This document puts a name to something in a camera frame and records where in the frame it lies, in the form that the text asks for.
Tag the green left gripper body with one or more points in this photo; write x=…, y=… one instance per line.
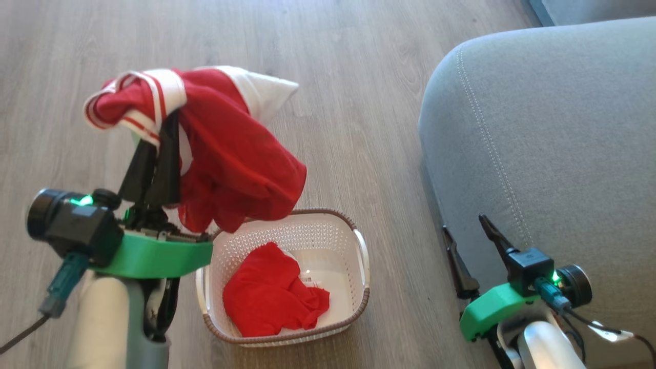
x=154, y=256

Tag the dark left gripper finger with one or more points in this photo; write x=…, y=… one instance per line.
x=168, y=164
x=137, y=177

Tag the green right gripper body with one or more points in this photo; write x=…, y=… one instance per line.
x=492, y=307

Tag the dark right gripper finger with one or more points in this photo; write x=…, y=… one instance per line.
x=458, y=269
x=496, y=237

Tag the red white-trimmed garment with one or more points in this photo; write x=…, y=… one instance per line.
x=236, y=164

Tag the red shirt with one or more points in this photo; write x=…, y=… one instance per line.
x=269, y=294

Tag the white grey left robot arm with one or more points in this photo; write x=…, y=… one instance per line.
x=110, y=328

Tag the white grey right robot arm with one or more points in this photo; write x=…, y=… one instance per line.
x=548, y=343

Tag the white perforated laundry basket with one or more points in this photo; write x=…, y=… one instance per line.
x=328, y=241

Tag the grey sofa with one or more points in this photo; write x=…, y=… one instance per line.
x=564, y=143

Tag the blue-grey sofa cushion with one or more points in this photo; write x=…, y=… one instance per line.
x=594, y=9

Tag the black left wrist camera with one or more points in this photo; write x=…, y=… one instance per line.
x=77, y=225

